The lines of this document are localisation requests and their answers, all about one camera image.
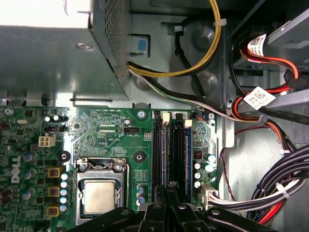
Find metal socket cover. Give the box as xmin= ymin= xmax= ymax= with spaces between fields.
xmin=75 ymin=157 xmax=128 ymax=225

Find thin red black wire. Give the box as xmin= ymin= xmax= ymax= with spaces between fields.
xmin=219 ymin=125 xmax=263 ymax=201

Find small blue plastic tab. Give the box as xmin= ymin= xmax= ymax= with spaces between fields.
xmin=129 ymin=33 xmax=152 ymax=55

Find thick black cable bundle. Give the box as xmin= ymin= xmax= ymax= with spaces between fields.
xmin=200 ymin=145 xmax=309 ymax=218

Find metal drive cage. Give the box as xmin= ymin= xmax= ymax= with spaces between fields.
xmin=229 ymin=0 xmax=309 ymax=112

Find black RAM slot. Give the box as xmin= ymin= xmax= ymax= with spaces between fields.
xmin=153 ymin=111 xmax=162 ymax=188
xmin=173 ymin=112 xmax=184 ymax=187

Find silver CPU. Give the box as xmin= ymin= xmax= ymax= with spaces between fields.
xmin=83 ymin=180 xmax=116 ymax=215

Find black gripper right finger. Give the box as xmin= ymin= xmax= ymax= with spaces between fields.
xmin=168 ymin=182 xmax=276 ymax=232

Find green motherboard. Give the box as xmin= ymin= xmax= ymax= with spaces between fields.
xmin=0 ymin=106 xmax=218 ymax=232

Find thin black cable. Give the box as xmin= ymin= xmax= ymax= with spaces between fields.
xmin=172 ymin=25 xmax=207 ymax=97

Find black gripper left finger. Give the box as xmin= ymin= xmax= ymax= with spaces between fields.
xmin=64 ymin=182 xmax=168 ymax=232

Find black white wire bundle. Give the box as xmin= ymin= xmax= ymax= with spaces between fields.
xmin=126 ymin=66 xmax=244 ymax=121

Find orange red power wires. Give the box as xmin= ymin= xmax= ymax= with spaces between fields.
xmin=229 ymin=33 xmax=300 ymax=227

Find grey power supply unit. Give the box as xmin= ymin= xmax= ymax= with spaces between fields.
xmin=0 ymin=0 xmax=132 ymax=107

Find locking lever wire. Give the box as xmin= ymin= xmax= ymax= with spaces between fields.
xmin=84 ymin=159 xmax=123 ymax=170

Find black PC case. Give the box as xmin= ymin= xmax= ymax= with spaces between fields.
xmin=0 ymin=0 xmax=309 ymax=232

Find yellow wire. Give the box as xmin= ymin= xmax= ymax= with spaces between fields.
xmin=127 ymin=0 xmax=222 ymax=78

